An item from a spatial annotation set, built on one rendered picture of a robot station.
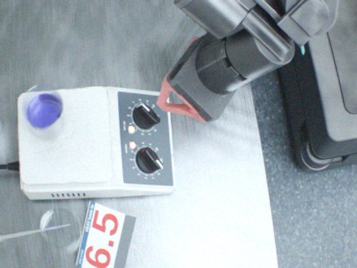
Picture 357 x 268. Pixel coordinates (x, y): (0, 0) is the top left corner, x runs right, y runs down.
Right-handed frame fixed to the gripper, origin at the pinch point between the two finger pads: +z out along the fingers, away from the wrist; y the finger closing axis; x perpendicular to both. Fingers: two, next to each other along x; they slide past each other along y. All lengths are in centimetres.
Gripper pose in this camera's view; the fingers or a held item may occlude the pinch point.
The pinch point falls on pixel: (171, 94)
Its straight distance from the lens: 94.5
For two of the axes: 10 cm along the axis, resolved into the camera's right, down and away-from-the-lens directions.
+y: -4.7, 6.9, -5.5
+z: -5.4, 2.7, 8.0
